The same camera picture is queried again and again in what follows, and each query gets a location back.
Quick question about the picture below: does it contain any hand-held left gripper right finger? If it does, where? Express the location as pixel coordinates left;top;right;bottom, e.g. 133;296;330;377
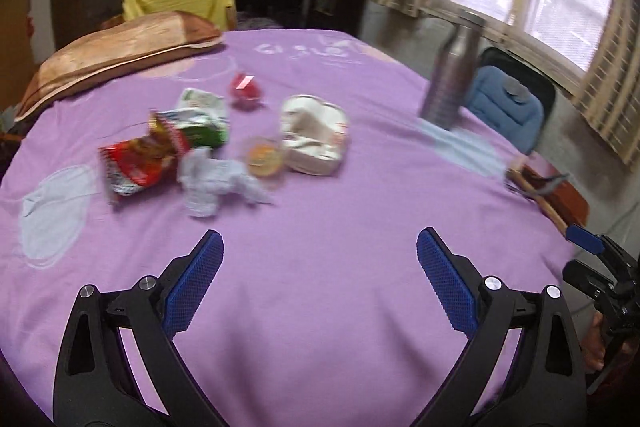
416;227;587;427

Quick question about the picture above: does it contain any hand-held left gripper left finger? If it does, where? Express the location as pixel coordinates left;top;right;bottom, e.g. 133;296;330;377
52;229;225;427

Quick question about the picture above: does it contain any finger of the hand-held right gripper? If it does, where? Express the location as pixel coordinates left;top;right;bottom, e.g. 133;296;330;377
566;225;623;268
564;258;618;303

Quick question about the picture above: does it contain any white plastic bag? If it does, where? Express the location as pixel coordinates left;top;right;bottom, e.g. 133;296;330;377
178;146;275;219

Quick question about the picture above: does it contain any red snack bag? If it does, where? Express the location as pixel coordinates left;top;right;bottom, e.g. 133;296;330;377
98;109;193;208

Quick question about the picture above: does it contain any small clear cup orange base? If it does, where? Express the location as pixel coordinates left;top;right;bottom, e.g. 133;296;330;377
243;136;286;180

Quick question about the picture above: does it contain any green white packet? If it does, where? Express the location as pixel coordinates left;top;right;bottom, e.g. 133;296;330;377
152;87;231;150

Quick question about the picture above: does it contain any white heart-shaped container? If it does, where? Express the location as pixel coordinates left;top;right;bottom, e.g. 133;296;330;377
280;94;349;178

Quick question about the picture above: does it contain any clear cup with red wrapper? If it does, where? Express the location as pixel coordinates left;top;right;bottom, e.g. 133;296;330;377
229;72;263;110

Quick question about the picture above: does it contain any person's right hand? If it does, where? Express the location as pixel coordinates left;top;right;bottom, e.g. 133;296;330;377
584;312;607;370

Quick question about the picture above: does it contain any reddish brown wooden board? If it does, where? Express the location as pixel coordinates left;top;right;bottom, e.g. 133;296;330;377
520;154;590;228

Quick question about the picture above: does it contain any purple printed blanket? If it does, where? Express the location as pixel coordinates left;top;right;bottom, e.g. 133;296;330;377
0;29;576;427

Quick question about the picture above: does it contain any black chair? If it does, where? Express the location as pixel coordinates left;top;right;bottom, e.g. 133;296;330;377
477;47;557;152

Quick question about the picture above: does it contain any steel water bottle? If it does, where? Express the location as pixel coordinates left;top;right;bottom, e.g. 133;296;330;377
419;9;487;131

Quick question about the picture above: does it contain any brown patterned pillow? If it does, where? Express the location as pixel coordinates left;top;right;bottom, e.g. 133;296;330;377
14;11;224;122

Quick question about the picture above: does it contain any dark patterned bedding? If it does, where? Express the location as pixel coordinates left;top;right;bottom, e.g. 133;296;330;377
235;14;281;30

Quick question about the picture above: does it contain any wooden handled tool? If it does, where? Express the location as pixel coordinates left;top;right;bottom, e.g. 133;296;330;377
506;167;571;233

